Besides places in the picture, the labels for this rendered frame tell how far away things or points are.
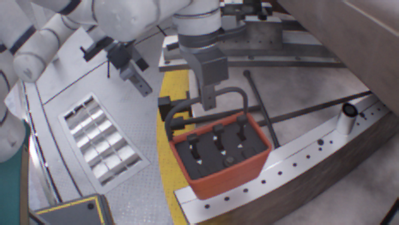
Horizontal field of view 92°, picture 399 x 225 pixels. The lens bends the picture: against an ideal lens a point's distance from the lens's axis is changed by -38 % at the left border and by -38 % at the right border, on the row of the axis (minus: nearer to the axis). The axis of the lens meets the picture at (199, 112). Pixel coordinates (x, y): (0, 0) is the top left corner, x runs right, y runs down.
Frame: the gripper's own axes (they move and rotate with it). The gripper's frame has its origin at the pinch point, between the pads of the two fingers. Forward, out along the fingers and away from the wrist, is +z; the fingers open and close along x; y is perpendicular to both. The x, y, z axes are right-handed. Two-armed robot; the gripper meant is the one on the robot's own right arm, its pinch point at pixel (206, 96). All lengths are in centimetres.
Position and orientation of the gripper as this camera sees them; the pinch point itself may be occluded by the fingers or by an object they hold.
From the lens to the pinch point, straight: 61.2
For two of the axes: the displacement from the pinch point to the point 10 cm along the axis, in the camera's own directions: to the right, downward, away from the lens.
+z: 1.0, 7.1, 7.0
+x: 3.7, 6.2, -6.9
